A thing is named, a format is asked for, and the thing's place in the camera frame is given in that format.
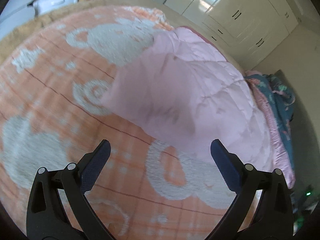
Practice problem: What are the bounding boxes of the pink quilted jacket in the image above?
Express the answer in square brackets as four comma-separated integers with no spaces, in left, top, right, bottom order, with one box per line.
[101,27,273,171]

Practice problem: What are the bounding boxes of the teal pink floral duvet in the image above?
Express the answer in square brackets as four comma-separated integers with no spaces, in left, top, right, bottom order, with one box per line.
[245,70,296,189]

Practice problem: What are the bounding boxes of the orange white fleece blanket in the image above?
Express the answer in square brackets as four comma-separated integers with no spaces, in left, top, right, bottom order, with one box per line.
[1,5,235,239]

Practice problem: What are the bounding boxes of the beige bed sheet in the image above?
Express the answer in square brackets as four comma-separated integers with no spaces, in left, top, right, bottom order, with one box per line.
[1,0,211,62]

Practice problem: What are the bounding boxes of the white glossy wardrobe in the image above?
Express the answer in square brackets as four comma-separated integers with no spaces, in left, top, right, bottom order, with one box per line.
[153,0,298,70]

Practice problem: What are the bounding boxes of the white rounded desk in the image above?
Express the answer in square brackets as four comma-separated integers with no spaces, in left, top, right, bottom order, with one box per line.
[1,0,36,39]

